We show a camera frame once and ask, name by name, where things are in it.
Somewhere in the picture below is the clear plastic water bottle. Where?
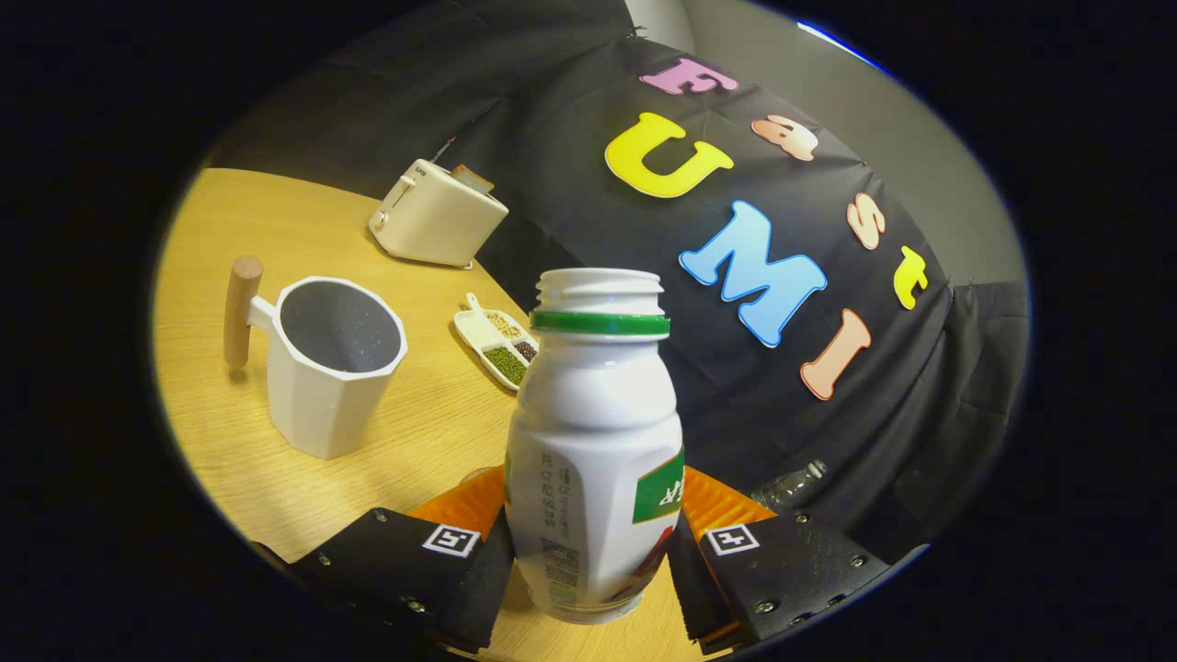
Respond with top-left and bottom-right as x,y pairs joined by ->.
749,459 -> 828,513

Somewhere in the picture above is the black backdrop cloth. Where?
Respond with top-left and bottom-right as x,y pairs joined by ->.
207,0 -> 1031,566

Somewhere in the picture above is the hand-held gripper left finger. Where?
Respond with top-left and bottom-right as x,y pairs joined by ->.
276,464 -> 516,656

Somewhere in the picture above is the white cup wooden handle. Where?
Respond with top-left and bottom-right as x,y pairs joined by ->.
223,256 -> 409,461

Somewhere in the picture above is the white divided condiment dish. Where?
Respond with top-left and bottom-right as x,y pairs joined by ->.
453,292 -> 541,393

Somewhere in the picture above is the wooden table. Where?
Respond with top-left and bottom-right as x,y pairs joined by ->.
152,167 -> 737,662

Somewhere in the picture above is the cream toaster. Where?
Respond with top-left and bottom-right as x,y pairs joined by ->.
369,159 -> 509,269

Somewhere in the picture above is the white juice bottle green label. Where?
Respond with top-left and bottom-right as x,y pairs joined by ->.
503,268 -> 687,626

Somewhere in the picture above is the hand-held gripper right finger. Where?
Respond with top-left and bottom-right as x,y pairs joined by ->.
667,466 -> 893,656

